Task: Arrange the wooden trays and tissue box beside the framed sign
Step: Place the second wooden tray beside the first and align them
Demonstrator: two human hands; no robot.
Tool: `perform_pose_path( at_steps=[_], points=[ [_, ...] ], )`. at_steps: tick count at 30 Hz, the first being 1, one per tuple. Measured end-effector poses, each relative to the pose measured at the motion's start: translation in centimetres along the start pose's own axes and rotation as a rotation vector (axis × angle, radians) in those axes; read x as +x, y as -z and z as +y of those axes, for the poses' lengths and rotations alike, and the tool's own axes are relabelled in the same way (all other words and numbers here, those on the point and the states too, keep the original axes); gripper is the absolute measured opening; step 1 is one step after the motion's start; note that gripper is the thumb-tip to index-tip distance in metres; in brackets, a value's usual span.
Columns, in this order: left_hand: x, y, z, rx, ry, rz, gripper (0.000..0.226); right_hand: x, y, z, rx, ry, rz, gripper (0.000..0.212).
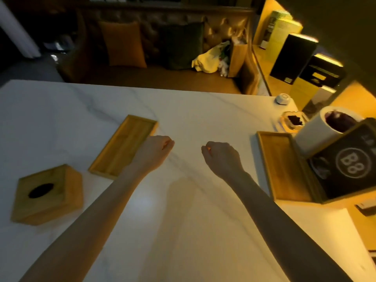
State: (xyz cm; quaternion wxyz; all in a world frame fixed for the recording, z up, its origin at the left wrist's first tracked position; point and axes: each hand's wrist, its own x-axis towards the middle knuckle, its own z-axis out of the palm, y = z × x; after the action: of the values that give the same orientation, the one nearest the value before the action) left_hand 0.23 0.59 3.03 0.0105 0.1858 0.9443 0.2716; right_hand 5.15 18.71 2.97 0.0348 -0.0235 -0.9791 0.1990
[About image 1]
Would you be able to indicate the person's left hand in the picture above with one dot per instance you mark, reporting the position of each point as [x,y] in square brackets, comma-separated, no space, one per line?
[152,154]

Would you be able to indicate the person's right hand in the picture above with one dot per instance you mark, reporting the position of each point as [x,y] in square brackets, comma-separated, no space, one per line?
[221,160]

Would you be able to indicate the person's left fingers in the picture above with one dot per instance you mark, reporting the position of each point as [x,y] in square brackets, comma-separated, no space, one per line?
[168,144]

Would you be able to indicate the person's right fingers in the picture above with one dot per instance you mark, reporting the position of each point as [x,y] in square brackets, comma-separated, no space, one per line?
[206,150]

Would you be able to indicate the person's left forearm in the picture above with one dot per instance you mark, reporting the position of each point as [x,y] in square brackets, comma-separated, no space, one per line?
[88,223]

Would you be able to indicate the person's right forearm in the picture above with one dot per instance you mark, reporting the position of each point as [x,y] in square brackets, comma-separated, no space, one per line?
[282,229]

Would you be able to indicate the wooden tray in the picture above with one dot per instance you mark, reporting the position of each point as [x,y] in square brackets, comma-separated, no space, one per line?
[282,167]
[123,146]

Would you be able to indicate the crumpled white plastic bag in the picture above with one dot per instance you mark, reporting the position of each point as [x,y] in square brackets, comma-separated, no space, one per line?
[210,60]

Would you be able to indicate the small white round device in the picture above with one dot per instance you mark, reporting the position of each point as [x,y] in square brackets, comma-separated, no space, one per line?
[282,99]

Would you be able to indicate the glass ashtray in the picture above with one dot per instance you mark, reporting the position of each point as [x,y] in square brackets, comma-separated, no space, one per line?
[293,120]

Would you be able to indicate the brown tufted leather sofa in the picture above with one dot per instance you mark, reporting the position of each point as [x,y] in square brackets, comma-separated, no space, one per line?
[164,46]

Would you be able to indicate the brown paper bag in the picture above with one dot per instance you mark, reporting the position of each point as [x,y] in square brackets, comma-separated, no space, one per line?
[237,57]

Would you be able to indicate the dark green cushion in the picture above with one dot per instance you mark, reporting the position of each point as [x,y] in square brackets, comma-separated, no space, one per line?
[180,45]

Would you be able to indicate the orange cushion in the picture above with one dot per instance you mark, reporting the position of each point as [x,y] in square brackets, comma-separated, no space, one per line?
[123,44]

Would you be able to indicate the white cylindrical bin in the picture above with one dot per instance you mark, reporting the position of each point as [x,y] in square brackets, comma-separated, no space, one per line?
[320,130]

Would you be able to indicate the black gift box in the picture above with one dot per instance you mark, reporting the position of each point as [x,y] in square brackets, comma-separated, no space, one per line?
[293,57]

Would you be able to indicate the wooden tissue box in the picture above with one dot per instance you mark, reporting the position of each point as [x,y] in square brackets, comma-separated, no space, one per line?
[47,195]

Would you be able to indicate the black and yellow box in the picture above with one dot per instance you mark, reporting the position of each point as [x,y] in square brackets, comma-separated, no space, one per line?
[318,76]

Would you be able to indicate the black framed sign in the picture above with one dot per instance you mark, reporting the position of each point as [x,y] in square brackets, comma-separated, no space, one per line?
[343,170]

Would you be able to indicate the green gift box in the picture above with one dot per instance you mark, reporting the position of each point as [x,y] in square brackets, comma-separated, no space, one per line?
[279,30]

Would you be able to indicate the dark card holder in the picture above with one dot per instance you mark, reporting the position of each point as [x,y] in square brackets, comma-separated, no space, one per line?
[365,207]

